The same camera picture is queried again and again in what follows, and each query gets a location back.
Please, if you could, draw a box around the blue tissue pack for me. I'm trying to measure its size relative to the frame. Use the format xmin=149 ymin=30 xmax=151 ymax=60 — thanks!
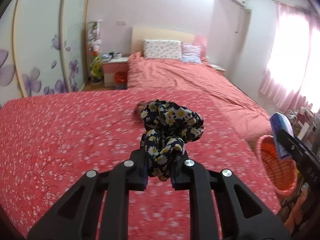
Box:
xmin=270 ymin=112 xmax=294 ymax=160

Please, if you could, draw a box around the black daisy scrunchie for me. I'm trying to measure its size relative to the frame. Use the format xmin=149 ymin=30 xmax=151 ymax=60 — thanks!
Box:
xmin=139 ymin=100 xmax=204 ymax=181

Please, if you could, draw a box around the red plaid scrunchie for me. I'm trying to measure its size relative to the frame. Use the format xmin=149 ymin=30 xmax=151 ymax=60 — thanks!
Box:
xmin=135 ymin=101 xmax=148 ymax=116

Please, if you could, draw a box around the orange plastic laundry basket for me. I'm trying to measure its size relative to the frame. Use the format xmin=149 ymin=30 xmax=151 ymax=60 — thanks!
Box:
xmin=255 ymin=135 xmax=298 ymax=199

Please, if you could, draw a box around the pink curtain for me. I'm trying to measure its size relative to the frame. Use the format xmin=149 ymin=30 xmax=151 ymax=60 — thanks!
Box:
xmin=260 ymin=2 xmax=319 ymax=112

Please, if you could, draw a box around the bed with salmon duvet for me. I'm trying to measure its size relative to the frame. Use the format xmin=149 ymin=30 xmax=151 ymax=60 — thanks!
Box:
xmin=127 ymin=52 xmax=272 ymax=144

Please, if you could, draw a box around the red floral tablecloth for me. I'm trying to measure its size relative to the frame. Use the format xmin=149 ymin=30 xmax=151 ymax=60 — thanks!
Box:
xmin=1 ymin=90 xmax=280 ymax=236

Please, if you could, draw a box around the pink white nightstand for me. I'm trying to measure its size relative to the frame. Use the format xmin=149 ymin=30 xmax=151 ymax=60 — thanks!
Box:
xmin=102 ymin=57 xmax=128 ymax=87

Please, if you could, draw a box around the green plush toy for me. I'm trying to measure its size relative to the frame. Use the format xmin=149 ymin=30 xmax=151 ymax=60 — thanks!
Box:
xmin=90 ymin=56 xmax=103 ymax=80

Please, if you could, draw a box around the white mug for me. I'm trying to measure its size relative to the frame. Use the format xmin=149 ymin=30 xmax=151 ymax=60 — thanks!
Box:
xmin=114 ymin=53 xmax=122 ymax=59

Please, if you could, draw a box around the right side nightstand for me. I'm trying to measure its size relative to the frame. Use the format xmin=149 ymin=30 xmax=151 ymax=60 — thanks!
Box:
xmin=209 ymin=63 xmax=226 ymax=76

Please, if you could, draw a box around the white floral pillow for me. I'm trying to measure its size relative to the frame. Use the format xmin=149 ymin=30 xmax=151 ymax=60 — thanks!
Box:
xmin=143 ymin=40 xmax=182 ymax=61

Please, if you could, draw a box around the pink striped pillow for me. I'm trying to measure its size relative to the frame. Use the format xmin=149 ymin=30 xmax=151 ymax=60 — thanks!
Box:
xmin=181 ymin=43 xmax=202 ymax=64

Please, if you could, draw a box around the beige pink headboard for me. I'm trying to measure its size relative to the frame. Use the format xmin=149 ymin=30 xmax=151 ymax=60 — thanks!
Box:
xmin=130 ymin=26 xmax=208 ymax=57

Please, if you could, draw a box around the plush toy display tube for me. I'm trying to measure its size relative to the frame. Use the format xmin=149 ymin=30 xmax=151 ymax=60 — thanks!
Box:
xmin=87 ymin=20 xmax=102 ymax=56

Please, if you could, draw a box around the sliding wardrobe with flowers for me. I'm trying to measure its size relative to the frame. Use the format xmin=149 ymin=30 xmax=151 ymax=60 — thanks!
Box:
xmin=1 ymin=0 xmax=87 ymax=105

